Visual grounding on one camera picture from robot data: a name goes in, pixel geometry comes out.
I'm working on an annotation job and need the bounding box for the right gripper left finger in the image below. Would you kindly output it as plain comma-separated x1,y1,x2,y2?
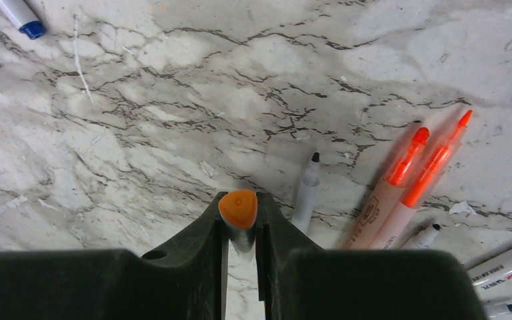
0,200,228,319

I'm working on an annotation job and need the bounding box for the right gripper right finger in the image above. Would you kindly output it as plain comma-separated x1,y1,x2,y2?
255,193,486,319

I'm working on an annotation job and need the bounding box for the peach orange highlighter pen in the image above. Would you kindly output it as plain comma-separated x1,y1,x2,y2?
341,127,430,249

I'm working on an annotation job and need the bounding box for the black cap marker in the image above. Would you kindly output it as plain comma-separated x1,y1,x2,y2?
291,152,320,234

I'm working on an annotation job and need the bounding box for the light blue cap marker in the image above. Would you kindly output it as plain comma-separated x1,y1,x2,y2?
218,189,258,261

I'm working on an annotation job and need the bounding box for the red cap marker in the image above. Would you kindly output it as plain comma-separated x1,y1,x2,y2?
401,223,441,249

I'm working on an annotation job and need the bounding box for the blue cap marker pen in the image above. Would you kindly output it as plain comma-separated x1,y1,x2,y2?
483,303,512,319

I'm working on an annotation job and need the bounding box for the green cap marker pen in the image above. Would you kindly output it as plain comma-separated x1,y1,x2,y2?
468,249,512,290

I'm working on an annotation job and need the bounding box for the dark blue cap marker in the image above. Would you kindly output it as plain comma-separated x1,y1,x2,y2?
0,0,46,40

